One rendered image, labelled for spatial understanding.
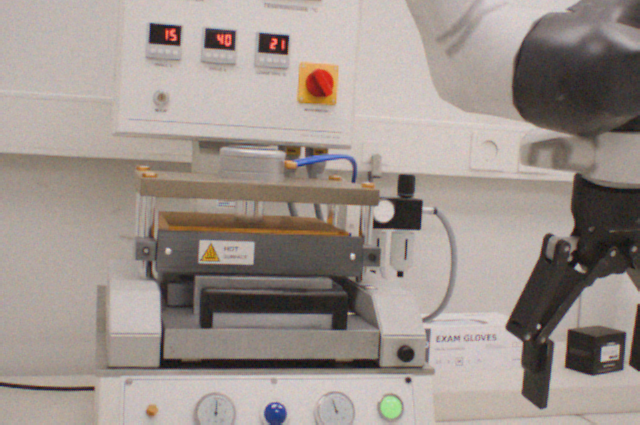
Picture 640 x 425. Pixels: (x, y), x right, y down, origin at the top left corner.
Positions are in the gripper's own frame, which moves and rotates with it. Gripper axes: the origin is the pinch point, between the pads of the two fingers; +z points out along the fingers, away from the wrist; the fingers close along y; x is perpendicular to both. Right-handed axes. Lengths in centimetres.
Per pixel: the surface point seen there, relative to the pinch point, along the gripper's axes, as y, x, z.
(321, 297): -21.3, 16.5, -5.2
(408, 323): -11.7, 15.0, -1.1
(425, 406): -12.2, 10.1, 6.1
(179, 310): -33.1, 27.1, -1.2
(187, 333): -34.8, 18.6, -3.0
